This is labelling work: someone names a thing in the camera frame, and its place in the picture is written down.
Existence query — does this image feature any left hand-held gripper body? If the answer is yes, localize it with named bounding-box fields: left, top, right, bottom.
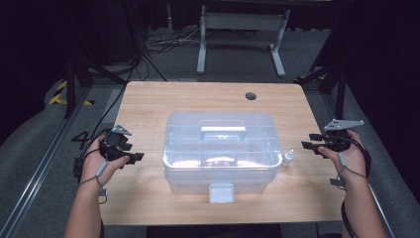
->
left=98, top=124, right=134, bottom=163

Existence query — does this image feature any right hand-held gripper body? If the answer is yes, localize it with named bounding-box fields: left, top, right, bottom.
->
left=322, top=118, right=366, bottom=154

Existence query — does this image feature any clear plastic storage box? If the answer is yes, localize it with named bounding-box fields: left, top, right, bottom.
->
left=161, top=111, right=284, bottom=204

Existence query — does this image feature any person's right hand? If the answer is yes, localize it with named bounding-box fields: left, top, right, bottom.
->
left=317, top=129, right=368, bottom=182

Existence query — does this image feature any person's left hand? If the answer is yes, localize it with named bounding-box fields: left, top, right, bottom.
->
left=80, top=133, right=131, bottom=191

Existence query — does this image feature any small white dropper bottle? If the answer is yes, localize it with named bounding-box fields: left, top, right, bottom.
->
left=281, top=149, right=295, bottom=168

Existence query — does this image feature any black tripod stand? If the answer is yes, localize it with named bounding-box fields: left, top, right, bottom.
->
left=61, top=0, right=148, bottom=120

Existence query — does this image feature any yellow black floor tape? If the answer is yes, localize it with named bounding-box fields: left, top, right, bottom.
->
left=48, top=79, right=95, bottom=107

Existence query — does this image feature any person's black clothing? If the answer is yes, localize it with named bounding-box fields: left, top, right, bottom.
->
left=147, top=224, right=282, bottom=238

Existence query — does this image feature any black curtain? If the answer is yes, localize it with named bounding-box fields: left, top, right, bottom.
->
left=125, top=0, right=335, bottom=33

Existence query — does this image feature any grey wrist strap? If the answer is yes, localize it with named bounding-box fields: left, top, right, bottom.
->
left=77, top=161, right=109, bottom=204
left=336, top=152, right=369, bottom=186

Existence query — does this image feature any aluminium floor rail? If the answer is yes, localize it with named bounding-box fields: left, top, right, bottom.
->
left=323, top=92, right=397, bottom=238
left=0, top=87, right=92, bottom=238

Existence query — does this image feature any tangle of floor cables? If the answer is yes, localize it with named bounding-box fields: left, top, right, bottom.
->
left=142, top=26, right=262, bottom=56

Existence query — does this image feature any grey metal desk frame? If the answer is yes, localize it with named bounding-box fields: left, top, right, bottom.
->
left=196, top=4, right=291, bottom=78

